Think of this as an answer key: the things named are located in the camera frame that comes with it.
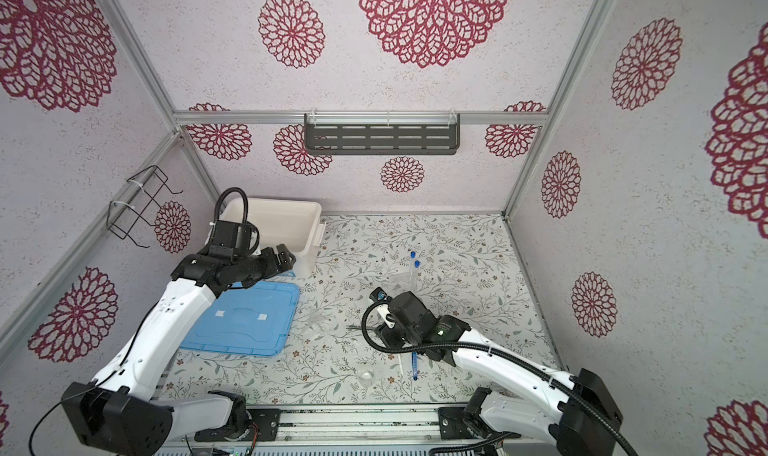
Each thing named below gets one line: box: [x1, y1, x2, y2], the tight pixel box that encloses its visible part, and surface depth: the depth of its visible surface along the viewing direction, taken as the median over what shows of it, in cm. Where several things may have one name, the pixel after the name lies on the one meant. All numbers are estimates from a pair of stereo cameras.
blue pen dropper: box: [412, 351, 419, 381], surface depth 85 cm
